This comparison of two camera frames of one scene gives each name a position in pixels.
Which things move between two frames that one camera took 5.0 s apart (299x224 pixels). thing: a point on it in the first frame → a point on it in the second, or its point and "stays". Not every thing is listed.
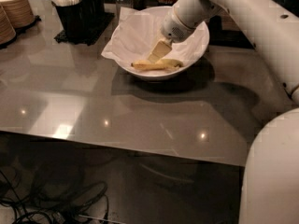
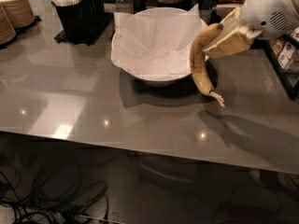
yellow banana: x=160 y=64 → x=198 y=61
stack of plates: x=17 y=7 stays
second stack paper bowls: x=7 y=30 stays
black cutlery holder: x=81 y=19 stays
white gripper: x=174 y=29 → x=270 y=12
